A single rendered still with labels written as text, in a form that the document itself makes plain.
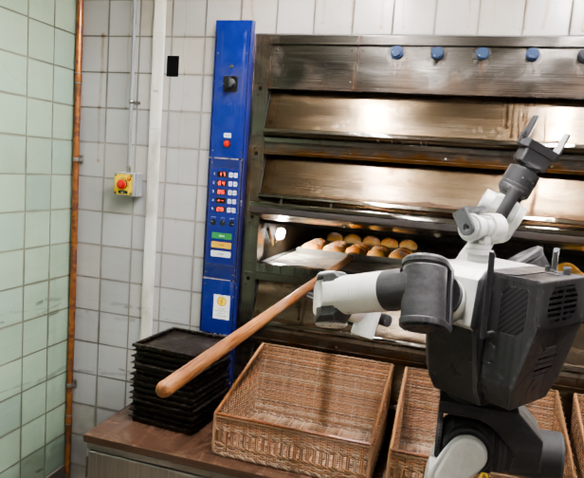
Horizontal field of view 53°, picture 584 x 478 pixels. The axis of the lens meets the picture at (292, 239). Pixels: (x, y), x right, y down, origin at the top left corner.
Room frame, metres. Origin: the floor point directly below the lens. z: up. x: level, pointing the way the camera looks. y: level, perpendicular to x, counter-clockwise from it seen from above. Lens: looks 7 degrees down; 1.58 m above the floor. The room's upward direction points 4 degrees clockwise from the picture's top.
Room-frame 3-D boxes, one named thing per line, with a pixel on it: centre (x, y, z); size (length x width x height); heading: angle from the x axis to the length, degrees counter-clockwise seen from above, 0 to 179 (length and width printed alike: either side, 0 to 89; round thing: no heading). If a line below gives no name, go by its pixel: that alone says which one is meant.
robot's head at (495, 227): (1.36, -0.44, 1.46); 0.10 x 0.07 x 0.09; 129
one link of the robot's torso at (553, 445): (1.32, -0.52, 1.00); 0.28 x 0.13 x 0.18; 74
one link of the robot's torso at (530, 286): (1.30, -0.48, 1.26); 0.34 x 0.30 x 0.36; 129
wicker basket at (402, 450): (1.89, -0.68, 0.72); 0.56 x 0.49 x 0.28; 75
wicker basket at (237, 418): (2.07, -0.10, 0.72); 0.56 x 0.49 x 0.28; 74
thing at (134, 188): (2.54, 0.73, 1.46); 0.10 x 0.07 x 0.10; 74
